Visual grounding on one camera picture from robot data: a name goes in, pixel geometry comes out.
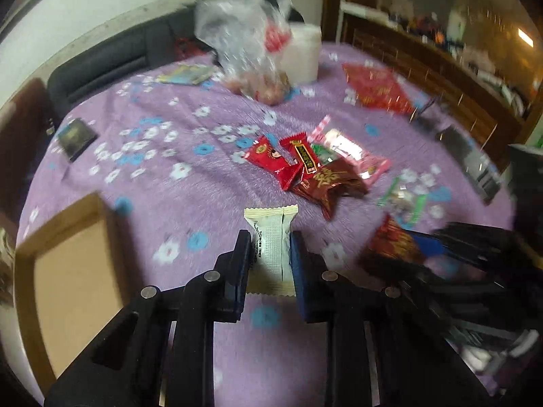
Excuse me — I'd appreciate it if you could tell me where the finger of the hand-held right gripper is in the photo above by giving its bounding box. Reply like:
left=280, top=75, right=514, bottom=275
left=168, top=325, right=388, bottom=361
left=372, top=260, right=464, bottom=307
left=417, top=221, right=532, bottom=271

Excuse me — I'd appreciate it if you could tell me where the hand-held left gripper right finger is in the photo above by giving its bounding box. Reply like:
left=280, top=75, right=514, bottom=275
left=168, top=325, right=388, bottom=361
left=290, top=230, right=493, bottom=407

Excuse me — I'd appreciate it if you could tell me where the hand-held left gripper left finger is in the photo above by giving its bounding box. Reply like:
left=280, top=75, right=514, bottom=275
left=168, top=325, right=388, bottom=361
left=44, top=229, right=254, bottom=407

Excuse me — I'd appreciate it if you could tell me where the white snack packet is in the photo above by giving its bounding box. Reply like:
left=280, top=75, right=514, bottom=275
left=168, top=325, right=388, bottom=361
left=244, top=205, right=299, bottom=297

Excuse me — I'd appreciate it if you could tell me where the red foil snack packet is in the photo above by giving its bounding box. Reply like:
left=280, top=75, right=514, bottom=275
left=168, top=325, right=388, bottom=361
left=360, top=214, right=429, bottom=269

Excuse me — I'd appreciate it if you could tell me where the clear green snack packet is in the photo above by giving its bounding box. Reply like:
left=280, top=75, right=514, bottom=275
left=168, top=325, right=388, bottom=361
left=377, top=176, right=428, bottom=226

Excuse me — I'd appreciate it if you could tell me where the large dark red snack packet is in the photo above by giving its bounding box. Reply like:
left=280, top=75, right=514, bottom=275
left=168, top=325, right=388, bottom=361
left=291, top=159, right=369, bottom=221

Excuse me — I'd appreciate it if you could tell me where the red packet with gold label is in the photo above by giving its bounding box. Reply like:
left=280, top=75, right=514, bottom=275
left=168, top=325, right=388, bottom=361
left=280, top=133, right=320, bottom=175

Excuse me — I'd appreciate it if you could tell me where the red snack packet with figure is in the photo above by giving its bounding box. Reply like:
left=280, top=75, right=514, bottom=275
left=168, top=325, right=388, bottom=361
left=245, top=135, right=301, bottom=191

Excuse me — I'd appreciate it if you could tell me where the pink snack packet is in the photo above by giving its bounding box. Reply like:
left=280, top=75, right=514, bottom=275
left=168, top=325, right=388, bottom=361
left=322, top=129, right=391, bottom=188

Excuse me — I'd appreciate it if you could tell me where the pink striped candy packet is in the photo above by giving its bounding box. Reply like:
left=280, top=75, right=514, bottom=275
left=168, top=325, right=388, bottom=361
left=311, top=115, right=333, bottom=143

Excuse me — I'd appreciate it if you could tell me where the cardboard box tray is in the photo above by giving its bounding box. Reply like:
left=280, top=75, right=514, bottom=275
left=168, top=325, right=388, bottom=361
left=15, top=192, right=133, bottom=384

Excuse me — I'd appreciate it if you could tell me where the black tablet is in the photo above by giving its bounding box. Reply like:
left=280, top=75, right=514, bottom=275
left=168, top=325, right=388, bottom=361
left=435, top=125, right=503, bottom=204

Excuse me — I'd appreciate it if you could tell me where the red patterned gift bag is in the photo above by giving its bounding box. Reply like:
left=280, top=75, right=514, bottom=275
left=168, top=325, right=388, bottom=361
left=341, top=63, right=415, bottom=115

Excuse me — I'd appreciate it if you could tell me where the wooden glass cabinet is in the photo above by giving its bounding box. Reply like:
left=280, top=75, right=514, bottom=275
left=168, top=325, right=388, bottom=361
left=321, top=0, right=543, bottom=172

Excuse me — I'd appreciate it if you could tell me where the colourful booklet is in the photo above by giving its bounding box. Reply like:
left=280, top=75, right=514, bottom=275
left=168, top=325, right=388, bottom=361
left=155, top=64, right=216, bottom=86

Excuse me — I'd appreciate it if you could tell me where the black phone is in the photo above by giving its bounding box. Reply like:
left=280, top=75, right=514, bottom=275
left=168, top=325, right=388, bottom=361
left=56, top=119, right=99, bottom=162

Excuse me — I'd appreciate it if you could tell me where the white plastic cup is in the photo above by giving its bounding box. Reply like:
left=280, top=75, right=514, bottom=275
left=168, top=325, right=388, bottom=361
left=281, top=23, right=323, bottom=83

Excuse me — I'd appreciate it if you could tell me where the clear plastic bag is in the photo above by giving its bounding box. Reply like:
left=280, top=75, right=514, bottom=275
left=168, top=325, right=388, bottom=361
left=194, top=0, right=295, bottom=106

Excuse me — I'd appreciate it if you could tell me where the black leather sofa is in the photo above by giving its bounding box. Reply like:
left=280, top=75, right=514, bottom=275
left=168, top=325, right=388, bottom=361
left=46, top=11, right=221, bottom=109

